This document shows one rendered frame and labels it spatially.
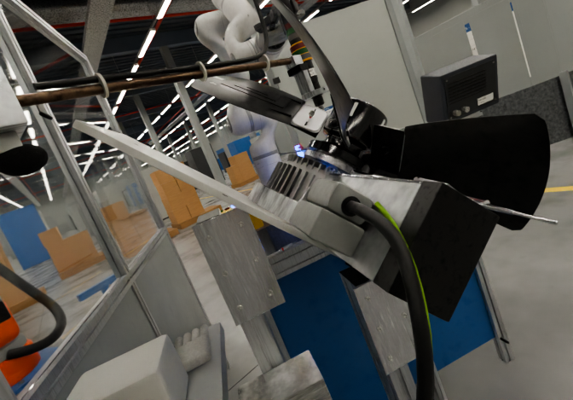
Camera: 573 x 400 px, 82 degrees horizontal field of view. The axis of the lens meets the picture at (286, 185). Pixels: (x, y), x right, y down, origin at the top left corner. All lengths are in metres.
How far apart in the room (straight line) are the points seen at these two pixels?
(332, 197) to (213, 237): 0.28
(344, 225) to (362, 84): 2.55
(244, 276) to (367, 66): 2.51
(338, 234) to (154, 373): 0.39
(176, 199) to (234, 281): 8.26
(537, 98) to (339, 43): 1.42
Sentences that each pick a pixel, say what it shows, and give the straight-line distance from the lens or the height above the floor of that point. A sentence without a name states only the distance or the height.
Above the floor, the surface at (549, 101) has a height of 0.82.
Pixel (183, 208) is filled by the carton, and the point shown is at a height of 0.45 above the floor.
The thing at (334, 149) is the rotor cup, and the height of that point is 1.18.
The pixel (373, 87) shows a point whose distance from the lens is 2.94.
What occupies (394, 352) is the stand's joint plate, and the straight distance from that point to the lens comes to 0.79.
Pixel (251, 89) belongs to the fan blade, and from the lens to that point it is 0.78.
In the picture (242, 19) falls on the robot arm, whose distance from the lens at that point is 1.16.
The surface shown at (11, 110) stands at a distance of 0.46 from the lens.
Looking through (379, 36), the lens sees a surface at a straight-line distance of 3.08.
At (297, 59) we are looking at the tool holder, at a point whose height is 1.38.
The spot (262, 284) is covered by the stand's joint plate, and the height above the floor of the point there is 1.00.
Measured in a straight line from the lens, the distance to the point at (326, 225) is 0.38.
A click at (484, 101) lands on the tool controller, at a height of 1.07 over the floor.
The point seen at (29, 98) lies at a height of 1.39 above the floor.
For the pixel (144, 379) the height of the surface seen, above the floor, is 0.96.
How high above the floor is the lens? 1.24
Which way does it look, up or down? 8 degrees down
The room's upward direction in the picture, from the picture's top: 22 degrees counter-clockwise
